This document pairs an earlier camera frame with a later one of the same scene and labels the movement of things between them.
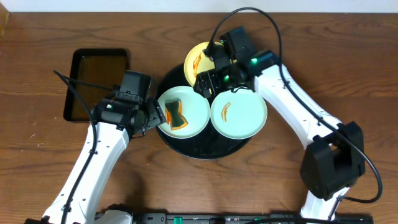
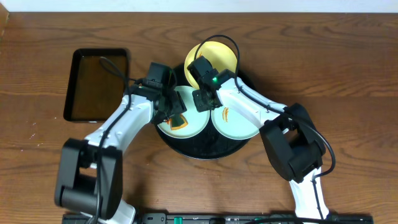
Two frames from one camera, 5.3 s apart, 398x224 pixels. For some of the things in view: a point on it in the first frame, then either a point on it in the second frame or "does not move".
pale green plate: (240, 114) does not move
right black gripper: (203, 78) to (199, 104)
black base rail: (245, 218) does not move
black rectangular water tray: (104, 66) does not move
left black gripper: (154, 114) to (173, 109)
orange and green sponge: (173, 114) does not move
